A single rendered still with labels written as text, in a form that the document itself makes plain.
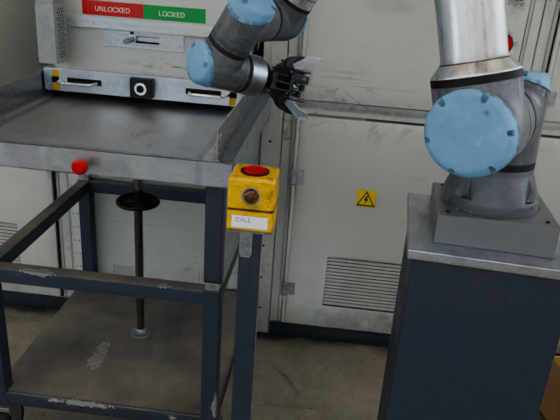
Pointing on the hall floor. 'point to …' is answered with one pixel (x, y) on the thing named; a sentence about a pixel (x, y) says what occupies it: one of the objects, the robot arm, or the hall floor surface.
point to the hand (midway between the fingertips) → (312, 89)
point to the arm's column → (469, 343)
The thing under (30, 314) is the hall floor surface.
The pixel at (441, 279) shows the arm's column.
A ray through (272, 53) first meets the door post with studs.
